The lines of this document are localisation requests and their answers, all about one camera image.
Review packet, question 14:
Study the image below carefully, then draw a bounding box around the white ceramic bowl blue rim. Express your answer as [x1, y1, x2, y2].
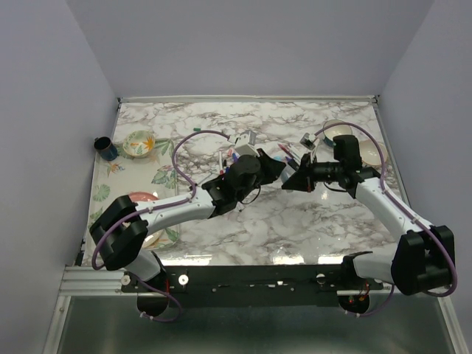
[322, 119, 353, 147]

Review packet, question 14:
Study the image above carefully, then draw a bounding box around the floral ceramic bowl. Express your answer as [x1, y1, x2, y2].
[122, 131, 155, 158]

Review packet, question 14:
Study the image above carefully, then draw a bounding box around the red pen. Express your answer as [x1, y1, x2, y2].
[278, 144, 294, 159]

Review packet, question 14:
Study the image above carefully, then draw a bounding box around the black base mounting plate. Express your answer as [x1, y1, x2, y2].
[122, 264, 382, 309]

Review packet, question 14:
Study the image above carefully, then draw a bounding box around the dark blue metal cup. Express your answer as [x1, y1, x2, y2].
[94, 136, 118, 162]

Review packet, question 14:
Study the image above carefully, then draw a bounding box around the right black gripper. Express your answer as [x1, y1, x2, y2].
[282, 153, 342, 192]

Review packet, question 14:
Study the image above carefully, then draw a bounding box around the aluminium frame rail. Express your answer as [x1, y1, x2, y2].
[59, 266, 124, 296]

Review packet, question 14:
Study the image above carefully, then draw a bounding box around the floral plastic tray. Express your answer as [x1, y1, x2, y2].
[86, 136, 181, 251]

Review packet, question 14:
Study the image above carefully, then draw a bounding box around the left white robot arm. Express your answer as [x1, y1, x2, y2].
[89, 149, 285, 291]

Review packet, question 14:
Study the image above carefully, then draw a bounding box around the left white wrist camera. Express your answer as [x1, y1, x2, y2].
[228, 130, 259, 156]

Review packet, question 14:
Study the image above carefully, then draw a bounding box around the pink ceramic plate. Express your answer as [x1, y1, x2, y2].
[128, 192, 159, 202]

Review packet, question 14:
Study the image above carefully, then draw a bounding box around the light blue highlighter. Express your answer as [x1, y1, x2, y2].
[280, 165, 296, 184]

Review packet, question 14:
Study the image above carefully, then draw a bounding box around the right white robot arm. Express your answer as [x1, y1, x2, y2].
[282, 135, 457, 296]

